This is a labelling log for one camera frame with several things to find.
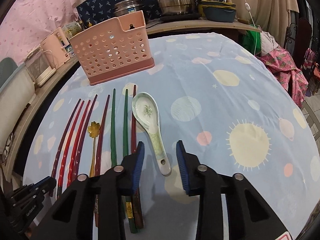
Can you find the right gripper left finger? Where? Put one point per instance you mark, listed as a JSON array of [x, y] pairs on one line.
[[71, 216]]

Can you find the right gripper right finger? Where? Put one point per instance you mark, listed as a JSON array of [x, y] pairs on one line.
[[249, 215]]

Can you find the dark maroon chopstick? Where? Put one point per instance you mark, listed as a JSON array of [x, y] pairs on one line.
[[59, 164]]

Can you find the dark brown-red chopstick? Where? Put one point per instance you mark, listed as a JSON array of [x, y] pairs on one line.
[[136, 204]]

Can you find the white ceramic soup spoon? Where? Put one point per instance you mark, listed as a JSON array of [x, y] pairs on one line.
[[145, 111]]

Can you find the red chopstick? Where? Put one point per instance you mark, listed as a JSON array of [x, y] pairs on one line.
[[70, 144], [75, 146]]

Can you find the green chopstick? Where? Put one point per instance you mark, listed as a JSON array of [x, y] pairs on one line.
[[128, 201], [113, 131]]

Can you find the gold flower teaspoon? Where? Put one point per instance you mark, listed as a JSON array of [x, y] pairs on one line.
[[93, 130]]

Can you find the white dish rack box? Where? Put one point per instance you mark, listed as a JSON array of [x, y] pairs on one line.
[[17, 89]]

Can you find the blue planet-print tablecloth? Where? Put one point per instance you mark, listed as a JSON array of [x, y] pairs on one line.
[[225, 106]]

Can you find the white blender appliance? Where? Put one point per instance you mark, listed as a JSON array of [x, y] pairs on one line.
[[39, 67]]

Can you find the pink floral fabric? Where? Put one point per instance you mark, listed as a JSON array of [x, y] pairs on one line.
[[280, 63]]

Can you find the pink electric kettle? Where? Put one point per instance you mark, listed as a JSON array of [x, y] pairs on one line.
[[57, 49]]

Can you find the green cloth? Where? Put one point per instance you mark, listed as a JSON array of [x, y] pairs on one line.
[[251, 41]]

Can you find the pink perforated utensil basket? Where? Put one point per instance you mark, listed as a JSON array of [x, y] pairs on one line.
[[114, 48]]

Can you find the pink dotted curtain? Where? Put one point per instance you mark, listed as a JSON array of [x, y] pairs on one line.
[[28, 22]]

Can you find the blue and yellow stacked bowls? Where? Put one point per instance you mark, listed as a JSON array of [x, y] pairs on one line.
[[219, 11]]

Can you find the beige hanging curtain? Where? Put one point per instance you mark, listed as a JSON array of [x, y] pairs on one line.
[[273, 16]]

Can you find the stainless steel rice cooker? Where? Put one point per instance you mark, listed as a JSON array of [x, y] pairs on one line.
[[127, 6]]

